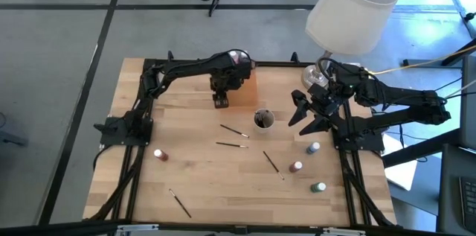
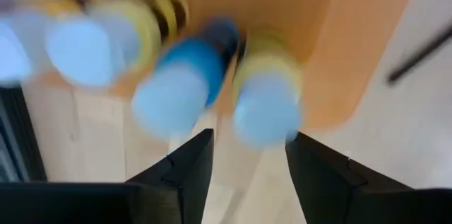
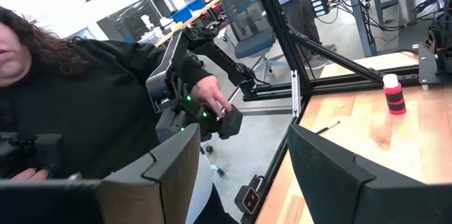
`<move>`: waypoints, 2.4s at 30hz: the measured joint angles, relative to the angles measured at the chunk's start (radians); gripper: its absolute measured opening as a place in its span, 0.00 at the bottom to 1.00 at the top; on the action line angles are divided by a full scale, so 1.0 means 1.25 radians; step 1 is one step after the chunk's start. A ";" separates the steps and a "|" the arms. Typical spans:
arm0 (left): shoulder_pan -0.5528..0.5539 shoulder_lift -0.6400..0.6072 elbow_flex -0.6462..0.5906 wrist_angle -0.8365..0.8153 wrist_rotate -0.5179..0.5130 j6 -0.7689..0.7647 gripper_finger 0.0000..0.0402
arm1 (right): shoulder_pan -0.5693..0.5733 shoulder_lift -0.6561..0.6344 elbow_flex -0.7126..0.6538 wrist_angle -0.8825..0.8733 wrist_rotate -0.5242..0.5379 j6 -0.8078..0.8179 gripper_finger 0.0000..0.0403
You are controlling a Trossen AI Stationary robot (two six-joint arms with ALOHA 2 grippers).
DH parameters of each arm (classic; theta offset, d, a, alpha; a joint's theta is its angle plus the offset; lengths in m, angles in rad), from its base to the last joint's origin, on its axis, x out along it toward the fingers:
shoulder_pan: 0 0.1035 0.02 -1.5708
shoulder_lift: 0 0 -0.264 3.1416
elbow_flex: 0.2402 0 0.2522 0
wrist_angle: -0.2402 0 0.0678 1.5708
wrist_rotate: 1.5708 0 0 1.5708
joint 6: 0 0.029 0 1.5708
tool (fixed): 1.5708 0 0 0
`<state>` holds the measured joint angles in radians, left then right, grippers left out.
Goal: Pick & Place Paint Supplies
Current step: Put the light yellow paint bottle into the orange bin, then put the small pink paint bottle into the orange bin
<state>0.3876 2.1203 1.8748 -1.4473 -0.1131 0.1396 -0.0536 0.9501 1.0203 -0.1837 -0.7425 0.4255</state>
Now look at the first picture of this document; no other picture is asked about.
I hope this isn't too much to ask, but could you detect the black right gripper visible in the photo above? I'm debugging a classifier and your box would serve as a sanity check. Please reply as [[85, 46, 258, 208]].
[[289, 83, 345, 135]]

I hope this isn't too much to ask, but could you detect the beige plastic cup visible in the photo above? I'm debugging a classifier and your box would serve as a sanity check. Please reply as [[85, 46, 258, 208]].
[[253, 108, 277, 135]]

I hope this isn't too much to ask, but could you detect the thin black paintbrush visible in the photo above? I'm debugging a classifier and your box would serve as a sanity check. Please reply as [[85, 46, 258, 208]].
[[219, 124, 250, 139], [263, 150, 286, 181], [215, 141, 249, 149], [168, 188, 193, 219]]

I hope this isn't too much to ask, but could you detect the white board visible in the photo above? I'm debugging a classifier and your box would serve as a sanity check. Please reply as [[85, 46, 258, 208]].
[[382, 133, 418, 191]]

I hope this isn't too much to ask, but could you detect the silver table lamp white shade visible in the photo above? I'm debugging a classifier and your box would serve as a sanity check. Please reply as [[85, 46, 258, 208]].
[[300, 0, 402, 91]]

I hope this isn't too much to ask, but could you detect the black keyboard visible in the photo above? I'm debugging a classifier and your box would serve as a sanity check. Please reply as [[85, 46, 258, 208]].
[[459, 176, 476, 233]]

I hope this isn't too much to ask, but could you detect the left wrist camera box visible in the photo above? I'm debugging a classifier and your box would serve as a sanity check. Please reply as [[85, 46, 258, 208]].
[[212, 92, 230, 109]]

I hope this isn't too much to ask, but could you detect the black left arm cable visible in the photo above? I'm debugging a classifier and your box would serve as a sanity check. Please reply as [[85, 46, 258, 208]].
[[222, 48, 254, 66]]

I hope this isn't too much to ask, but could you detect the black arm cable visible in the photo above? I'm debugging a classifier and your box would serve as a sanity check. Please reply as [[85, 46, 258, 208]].
[[222, 48, 254, 66], [317, 57, 376, 92]]

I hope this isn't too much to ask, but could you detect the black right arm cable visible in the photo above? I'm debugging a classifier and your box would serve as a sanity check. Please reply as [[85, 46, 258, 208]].
[[317, 57, 376, 92]]

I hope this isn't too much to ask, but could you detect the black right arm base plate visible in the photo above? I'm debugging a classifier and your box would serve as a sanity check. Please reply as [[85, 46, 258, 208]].
[[332, 116, 386, 152]]

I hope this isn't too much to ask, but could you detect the yellow power cable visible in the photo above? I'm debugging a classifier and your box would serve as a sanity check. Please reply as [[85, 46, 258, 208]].
[[370, 44, 476, 77]]

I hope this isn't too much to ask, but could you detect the silver metal bracket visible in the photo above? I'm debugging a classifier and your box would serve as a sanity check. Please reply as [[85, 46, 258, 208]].
[[321, 227, 367, 236], [116, 223, 160, 234]]

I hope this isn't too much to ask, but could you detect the white cable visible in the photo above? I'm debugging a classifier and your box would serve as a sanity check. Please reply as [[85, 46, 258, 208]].
[[442, 78, 476, 101]]

